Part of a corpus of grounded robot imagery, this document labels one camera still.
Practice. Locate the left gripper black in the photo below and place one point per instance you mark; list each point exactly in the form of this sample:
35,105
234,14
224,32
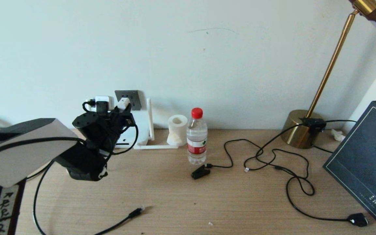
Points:
108,133

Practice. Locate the white power adapter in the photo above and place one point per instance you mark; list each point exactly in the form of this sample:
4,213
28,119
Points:
123,103

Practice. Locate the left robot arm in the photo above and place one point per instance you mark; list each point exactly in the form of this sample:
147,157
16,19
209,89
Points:
18,153

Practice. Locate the white router with antennas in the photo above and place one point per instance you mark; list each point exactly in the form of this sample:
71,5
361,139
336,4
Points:
142,130

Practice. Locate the white toilet paper roll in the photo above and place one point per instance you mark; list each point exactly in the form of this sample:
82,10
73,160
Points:
177,132

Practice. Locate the red-capped water bottle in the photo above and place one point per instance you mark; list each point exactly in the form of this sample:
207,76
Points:
197,143

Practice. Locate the brass desk lamp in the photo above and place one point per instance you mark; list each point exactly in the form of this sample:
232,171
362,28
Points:
298,130

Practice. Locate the crumpled white tissue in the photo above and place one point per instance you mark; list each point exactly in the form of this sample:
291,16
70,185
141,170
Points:
337,135

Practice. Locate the grey wall socket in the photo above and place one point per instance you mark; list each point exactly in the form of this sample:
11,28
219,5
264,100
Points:
136,99

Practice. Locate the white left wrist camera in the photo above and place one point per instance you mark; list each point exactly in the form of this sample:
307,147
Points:
104,101

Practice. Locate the black inline switch box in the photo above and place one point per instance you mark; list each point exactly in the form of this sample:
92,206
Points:
313,125

